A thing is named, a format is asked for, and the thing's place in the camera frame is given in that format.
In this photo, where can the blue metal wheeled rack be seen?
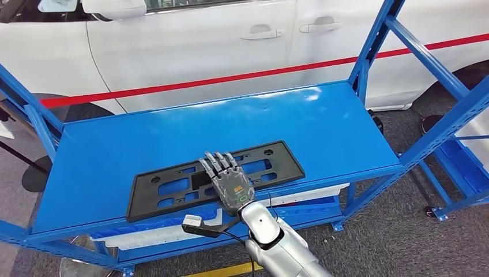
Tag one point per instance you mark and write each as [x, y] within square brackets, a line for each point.
[458, 205]

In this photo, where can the black plastic plate part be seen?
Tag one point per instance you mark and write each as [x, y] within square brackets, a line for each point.
[286, 172]

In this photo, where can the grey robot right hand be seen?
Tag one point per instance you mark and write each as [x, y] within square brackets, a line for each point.
[233, 187]

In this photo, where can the stanchion with chrome base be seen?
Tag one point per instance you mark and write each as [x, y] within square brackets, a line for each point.
[76, 264]

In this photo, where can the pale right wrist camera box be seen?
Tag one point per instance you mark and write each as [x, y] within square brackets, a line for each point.
[193, 221]

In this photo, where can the black round base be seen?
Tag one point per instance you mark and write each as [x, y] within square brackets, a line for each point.
[376, 122]
[431, 124]

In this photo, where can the yellow floor tape square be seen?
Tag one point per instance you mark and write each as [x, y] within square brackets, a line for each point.
[229, 270]

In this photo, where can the white car red stripe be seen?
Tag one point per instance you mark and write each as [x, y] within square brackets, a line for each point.
[191, 57]

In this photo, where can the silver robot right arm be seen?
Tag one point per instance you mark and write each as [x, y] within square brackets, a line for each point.
[282, 244]

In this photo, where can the blue metal shelf rack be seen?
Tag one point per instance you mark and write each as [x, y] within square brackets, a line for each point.
[152, 145]

